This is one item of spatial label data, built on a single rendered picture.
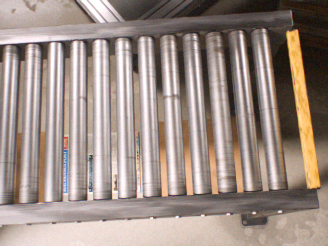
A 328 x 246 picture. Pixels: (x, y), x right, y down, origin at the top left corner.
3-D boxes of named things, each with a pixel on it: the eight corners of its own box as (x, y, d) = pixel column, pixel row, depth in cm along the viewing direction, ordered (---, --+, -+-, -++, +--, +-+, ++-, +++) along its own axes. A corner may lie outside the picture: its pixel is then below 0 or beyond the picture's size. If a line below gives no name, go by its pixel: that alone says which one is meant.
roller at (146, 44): (157, 36, 118) (147, 30, 114) (166, 201, 106) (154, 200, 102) (144, 41, 121) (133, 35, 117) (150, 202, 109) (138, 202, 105)
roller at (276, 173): (266, 32, 119) (269, 24, 114) (286, 195, 107) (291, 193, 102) (249, 33, 119) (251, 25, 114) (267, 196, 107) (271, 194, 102)
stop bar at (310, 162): (297, 31, 113) (299, 28, 111) (320, 189, 102) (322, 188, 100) (285, 32, 113) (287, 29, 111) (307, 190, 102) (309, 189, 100)
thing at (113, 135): (138, 131, 191) (138, 130, 190) (140, 192, 183) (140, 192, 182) (60, 135, 192) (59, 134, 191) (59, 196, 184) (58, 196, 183)
